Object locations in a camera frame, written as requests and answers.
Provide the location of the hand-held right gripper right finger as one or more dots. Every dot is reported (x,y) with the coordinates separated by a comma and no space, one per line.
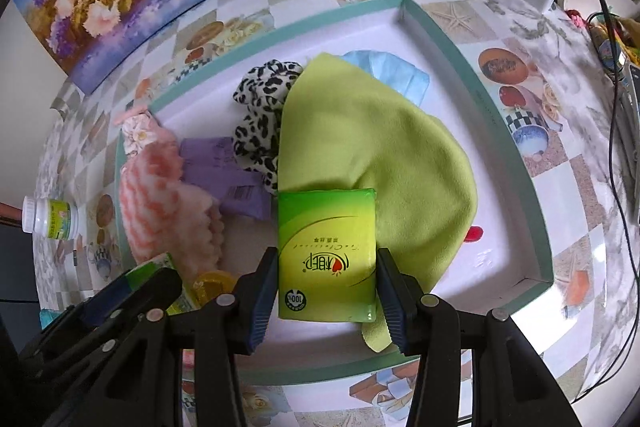
(392,307)

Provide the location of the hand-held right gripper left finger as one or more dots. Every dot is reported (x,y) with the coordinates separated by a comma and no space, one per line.
(260,302)

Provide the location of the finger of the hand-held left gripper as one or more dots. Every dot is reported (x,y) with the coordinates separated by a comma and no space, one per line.
(160,289)
(107,302)

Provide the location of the green white small box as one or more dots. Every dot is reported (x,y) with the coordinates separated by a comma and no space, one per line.
(155,264)

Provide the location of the green tissue pack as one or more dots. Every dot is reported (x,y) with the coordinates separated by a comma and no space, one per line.
(325,257)

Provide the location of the pink white fluffy cloth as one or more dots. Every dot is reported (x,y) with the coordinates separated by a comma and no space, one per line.
(160,207)

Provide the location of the white bottle with green label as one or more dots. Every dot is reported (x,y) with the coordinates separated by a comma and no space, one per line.
(55,219)

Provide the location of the white tray with teal rim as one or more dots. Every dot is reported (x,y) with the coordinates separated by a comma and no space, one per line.
(500,232)

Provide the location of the green fleece cloth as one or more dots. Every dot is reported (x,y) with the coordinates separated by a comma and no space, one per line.
(375,147)

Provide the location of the pink floral cloth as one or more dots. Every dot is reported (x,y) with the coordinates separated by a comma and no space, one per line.
(137,129)

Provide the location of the leopard print scrunchie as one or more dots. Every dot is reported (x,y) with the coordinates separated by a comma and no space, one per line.
(260,127)

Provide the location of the colourful small objects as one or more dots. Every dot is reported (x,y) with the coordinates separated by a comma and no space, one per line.
(607,42)

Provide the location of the yellow plastic cap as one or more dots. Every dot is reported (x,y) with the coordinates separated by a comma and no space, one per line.
(215,282)

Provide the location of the teal cloth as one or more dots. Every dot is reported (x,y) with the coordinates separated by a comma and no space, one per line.
(52,318)

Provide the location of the purple packet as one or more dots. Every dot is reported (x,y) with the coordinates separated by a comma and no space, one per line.
(220,177)

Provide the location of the checkered printed tablecloth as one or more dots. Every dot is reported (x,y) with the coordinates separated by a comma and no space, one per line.
(575,187)

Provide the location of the light blue packet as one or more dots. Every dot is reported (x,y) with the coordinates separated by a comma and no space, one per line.
(400,74)

